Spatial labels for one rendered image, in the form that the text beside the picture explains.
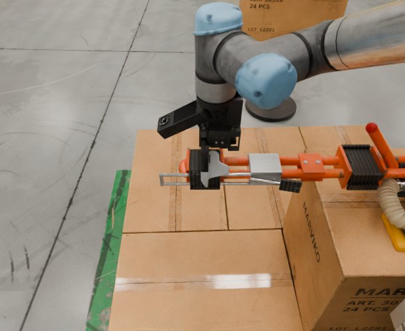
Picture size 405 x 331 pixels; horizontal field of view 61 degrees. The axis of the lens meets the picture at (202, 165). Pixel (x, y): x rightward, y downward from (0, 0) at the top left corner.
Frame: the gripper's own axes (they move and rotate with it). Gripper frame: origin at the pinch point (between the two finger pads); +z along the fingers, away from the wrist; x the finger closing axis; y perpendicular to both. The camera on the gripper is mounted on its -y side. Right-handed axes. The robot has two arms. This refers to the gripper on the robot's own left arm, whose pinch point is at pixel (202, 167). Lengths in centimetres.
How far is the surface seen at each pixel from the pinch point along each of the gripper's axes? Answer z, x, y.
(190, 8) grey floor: 108, 364, -12
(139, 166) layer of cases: 54, 52, -28
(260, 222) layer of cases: 53, 22, 22
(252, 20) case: 31, 152, 30
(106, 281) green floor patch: 108, 25, -47
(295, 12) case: 25, 150, 55
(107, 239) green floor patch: 108, 49, -51
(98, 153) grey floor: 108, 117, -70
